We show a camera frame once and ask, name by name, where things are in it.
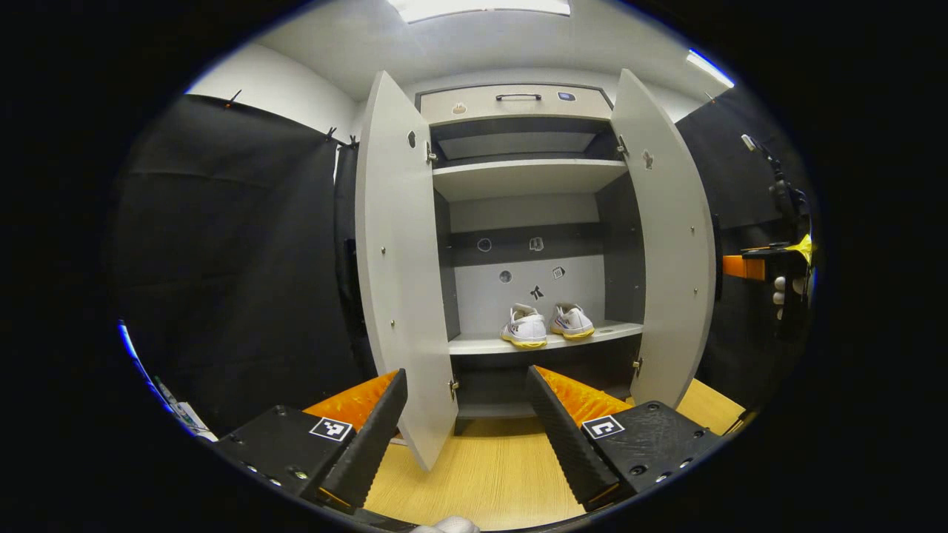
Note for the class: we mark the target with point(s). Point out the beige cabinet drawer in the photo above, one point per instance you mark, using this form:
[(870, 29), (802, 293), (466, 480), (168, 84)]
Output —
[(489, 107)]

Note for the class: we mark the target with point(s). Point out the white shoe cabinet door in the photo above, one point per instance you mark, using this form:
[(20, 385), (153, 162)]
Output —
[(666, 244), (404, 281)]

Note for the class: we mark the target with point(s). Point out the ceiling light panel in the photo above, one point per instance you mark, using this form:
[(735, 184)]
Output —
[(709, 68), (481, 7)]

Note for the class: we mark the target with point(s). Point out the computer monitor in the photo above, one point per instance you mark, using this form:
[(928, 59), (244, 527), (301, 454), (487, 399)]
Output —
[(127, 342)]

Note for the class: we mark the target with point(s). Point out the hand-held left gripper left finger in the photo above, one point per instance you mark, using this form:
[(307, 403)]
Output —
[(370, 444)]

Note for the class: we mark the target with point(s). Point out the white shoe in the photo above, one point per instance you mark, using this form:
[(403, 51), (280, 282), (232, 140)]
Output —
[(526, 329), (572, 322)]

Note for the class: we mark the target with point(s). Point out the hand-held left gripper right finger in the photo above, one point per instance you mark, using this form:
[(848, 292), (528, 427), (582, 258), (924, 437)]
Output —
[(566, 444)]

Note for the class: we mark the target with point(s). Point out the white papers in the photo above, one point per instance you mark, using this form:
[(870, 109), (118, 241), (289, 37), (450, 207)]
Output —
[(191, 422)]

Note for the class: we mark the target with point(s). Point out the white shoe cabinet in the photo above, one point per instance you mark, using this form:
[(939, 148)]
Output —
[(518, 215)]

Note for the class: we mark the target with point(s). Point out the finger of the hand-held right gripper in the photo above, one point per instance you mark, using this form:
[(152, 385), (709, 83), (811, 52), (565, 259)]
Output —
[(740, 268)]

